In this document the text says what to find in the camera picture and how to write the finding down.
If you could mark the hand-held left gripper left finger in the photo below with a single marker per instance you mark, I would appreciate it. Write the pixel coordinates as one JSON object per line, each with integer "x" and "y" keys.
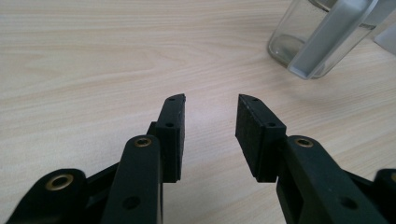
{"x": 171, "y": 140}

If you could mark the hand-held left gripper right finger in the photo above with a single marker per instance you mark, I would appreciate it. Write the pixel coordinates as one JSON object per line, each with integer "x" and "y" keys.
{"x": 255, "y": 143}

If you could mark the glass jar with grey lid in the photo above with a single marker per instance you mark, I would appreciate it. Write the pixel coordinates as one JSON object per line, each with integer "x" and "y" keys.
{"x": 286, "y": 46}

